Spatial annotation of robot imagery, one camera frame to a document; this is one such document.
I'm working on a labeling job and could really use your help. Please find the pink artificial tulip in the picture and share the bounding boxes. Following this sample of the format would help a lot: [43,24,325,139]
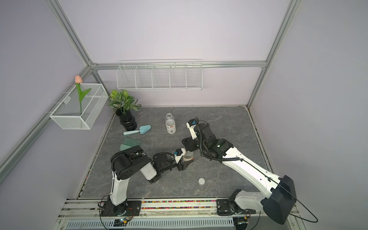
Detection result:
[75,75,91,115]

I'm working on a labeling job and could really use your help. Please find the green artificial leafy plant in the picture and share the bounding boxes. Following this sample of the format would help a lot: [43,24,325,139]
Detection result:
[108,90,142,115]

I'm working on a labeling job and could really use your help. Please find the aluminium frame profiles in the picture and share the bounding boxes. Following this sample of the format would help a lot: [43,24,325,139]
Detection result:
[1,1,301,183]

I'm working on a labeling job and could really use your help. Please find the green hand brush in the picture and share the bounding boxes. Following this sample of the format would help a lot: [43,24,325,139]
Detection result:
[122,137,142,147]

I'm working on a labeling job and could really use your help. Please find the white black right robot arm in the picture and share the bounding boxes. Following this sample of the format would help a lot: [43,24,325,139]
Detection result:
[182,119,297,224]

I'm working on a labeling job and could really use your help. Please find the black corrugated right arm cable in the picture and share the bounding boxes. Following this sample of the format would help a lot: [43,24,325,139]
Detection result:
[194,117,288,190]

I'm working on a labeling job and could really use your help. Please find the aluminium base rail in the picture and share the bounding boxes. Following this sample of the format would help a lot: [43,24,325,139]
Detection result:
[58,197,300,219]

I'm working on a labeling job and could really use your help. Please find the white wire basket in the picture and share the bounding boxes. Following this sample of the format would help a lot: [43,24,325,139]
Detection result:
[49,83,108,130]

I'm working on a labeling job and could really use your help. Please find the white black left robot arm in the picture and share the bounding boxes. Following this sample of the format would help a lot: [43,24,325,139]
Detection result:
[109,145,194,206]

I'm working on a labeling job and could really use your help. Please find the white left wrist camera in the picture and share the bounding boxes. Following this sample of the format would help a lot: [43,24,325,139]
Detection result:
[173,148,186,164]

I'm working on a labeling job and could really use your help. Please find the white bottle cap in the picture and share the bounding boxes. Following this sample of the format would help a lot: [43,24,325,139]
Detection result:
[198,178,205,185]

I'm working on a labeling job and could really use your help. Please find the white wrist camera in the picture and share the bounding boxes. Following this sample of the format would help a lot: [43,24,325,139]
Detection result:
[186,119,199,140]
[173,148,186,164]

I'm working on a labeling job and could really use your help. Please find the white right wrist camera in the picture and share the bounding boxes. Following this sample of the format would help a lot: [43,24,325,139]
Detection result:
[186,119,199,140]

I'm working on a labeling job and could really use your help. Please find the light blue plastic trowel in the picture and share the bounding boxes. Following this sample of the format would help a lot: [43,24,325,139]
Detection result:
[123,125,151,136]

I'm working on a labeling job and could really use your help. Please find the clear bottle red cream label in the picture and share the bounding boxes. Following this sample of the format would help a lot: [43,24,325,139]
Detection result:
[183,151,194,162]

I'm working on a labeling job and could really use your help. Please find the white wire wall shelf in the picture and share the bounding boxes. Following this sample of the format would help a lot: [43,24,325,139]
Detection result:
[116,59,203,91]

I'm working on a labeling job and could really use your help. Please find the black glossy plant vase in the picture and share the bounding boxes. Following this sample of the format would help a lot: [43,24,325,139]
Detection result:
[115,110,138,131]

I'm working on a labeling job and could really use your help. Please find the grey slotted cable duct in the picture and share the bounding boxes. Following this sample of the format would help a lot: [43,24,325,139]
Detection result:
[63,217,235,230]

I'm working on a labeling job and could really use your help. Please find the clear bottle yellow white label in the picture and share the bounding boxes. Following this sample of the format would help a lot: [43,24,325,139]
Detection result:
[165,113,176,134]

